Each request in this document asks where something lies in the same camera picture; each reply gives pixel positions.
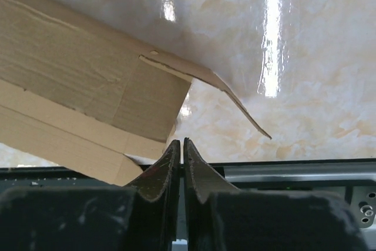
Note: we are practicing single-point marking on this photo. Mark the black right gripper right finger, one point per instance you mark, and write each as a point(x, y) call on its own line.
point(221, 216)

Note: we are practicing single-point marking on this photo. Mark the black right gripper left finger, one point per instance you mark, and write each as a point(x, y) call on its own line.
point(141, 215)

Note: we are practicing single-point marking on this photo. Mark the brown cardboard box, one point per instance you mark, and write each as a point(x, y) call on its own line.
point(88, 97)

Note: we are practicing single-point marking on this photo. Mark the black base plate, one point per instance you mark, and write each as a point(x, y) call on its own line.
point(45, 176)

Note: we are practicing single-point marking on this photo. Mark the grey cable duct rail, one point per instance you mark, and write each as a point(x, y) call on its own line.
point(352, 180)

